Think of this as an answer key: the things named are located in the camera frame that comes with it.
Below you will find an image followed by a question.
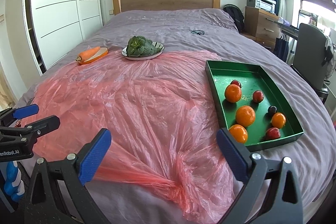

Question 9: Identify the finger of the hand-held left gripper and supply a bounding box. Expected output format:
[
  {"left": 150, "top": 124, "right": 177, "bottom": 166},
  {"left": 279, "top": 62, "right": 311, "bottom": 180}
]
[
  {"left": 0, "top": 104, "right": 40, "bottom": 126},
  {"left": 0, "top": 115, "right": 61, "bottom": 141}
]

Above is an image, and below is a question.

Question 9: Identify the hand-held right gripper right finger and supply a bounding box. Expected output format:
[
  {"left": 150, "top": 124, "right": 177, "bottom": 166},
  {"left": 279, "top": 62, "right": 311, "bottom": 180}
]
[{"left": 217, "top": 128, "right": 314, "bottom": 224}]

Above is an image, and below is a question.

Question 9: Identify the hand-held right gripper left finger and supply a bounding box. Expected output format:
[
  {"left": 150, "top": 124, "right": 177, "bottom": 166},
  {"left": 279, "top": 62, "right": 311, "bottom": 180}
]
[{"left": 24, "top": 128, "right": 112, "bottom": 224}]

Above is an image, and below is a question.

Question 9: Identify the smooth orange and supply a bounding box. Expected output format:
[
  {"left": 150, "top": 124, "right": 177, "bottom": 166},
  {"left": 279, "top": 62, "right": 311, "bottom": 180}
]
[
  {"left": 271, "top": 112, "right": 287, "bottom": 128},
  {"left": 228, "top": 124, "right": 249, "bottom": 145},
  {"left": 224, "top": 84, "right": 243, "bottom": 103}
]

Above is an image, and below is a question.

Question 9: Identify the large bumpy orange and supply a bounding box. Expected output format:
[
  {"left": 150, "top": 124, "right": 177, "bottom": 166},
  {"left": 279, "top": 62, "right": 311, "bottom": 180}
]
[{"left": 235, "top": 105, "right": 256, "bottom": 127}]

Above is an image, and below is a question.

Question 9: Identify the green tray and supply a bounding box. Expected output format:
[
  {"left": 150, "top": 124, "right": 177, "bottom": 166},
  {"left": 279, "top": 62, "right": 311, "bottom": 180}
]
[{"left": 205, "top": 60, "right": 305, "bottom": 153}]

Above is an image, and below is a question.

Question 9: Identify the person's left hand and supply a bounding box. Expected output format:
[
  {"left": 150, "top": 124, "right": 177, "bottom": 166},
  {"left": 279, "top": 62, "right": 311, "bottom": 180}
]
[{"left": 4, "top": 161, "right": 26, "bottom": 200}]

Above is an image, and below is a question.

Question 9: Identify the pink plastic sheet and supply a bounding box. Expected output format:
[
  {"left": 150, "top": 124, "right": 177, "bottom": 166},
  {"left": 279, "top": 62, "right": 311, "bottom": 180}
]
[{"left": 21, "top": 50, "right": 237, "bottom": 222}]

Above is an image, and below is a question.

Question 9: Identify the carrot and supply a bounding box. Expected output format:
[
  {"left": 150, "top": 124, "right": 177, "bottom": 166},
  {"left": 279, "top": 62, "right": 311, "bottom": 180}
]
[{"left": 76, "top": 47, "right": 101, "bottom": 62}]

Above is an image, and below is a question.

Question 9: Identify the orange oval dish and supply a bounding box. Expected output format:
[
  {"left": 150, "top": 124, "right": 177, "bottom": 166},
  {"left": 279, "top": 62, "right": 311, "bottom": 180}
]
[{"left": 78, "top": 47, "right": 109, "bottom": 66}]

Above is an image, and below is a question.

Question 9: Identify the white wardrobe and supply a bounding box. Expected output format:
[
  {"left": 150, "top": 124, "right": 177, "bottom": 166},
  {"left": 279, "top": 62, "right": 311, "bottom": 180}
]
[{"left": 22, "top": 0, "right": 104, "bottom": 75}]

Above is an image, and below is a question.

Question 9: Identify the dark shopping bag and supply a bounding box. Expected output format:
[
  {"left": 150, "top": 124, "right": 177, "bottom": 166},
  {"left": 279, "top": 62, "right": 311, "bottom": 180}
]
[{"left": 274, "top": 34, "right": 289, "bottom": 62}]

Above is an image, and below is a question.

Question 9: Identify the green bok choy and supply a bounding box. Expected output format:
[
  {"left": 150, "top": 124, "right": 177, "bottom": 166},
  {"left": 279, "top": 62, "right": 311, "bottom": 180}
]
[{"left": 126, "top": 35, "right": 163, "bottom": 58}]

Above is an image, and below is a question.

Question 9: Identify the grey chair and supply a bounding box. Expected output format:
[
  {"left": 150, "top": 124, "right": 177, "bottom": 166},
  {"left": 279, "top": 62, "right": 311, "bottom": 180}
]
[{"left": 290, "top": 23, "right": 336, "bottom": 99}]

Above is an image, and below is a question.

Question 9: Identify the wooden nightstand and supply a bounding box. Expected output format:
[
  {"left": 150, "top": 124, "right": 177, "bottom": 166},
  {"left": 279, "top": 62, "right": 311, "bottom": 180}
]
[{"left": 244, "top": 6, "right": 280, "bottom": 49}]

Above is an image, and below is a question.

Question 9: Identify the black backpack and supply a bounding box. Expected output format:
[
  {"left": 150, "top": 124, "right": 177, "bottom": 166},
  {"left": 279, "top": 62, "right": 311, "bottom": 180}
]
[{"left": 223, "top": 4, "right": 245, "bottom": 32}]

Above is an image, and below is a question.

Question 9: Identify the desk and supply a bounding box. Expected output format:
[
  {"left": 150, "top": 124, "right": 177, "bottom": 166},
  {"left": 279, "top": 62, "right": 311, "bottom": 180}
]
[{"left": 278, "top": 17, "right": 300, "bottom": 36}]

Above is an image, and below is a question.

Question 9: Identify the white and black cloth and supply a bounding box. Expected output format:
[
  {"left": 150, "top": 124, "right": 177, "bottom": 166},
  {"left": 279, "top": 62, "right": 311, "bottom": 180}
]
[{"left": 321, "top": 34, "right": 336, "bottom": 67}]

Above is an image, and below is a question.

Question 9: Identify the white printer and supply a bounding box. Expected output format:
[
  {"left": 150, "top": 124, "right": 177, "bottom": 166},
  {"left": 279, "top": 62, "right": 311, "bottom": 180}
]
[{"left": 246, "top": 0, "right": 277, "bottom": 14}]

